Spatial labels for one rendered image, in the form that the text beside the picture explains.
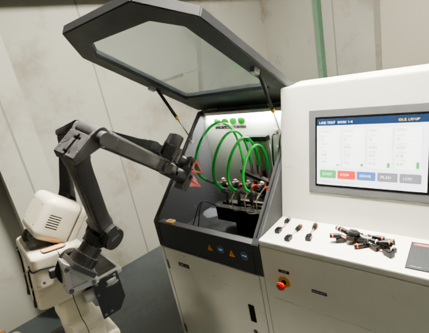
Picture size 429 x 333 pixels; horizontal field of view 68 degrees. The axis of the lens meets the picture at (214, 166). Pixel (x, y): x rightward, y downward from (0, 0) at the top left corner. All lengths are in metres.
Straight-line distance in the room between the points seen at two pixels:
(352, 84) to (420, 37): 2.29
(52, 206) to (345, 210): 1.11
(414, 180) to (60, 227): 1.25
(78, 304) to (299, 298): 0.87
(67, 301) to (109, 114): 2.07
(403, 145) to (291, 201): 0.51
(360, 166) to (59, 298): 1.22
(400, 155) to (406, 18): 2.46
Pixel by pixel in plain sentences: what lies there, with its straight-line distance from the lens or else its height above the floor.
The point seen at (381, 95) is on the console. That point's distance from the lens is 1.35.
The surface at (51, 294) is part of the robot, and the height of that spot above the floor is 1.06.
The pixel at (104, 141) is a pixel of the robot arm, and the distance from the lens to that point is 0.91.
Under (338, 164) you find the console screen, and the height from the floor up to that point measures 1.23.
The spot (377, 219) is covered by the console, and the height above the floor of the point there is 1.03.
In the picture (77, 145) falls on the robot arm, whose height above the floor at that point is 1.57.
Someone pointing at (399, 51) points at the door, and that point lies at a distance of 3.70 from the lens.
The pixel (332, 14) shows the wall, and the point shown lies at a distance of 4.04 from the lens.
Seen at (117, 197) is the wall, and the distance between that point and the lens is 3.23.
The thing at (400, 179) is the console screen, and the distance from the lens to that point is 1.35.
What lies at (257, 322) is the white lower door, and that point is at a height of 0.50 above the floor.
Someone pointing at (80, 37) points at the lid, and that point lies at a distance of 1.46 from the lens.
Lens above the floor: 1.70
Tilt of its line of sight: 17 degrees down
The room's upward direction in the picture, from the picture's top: 12 degrees counter-clockwise
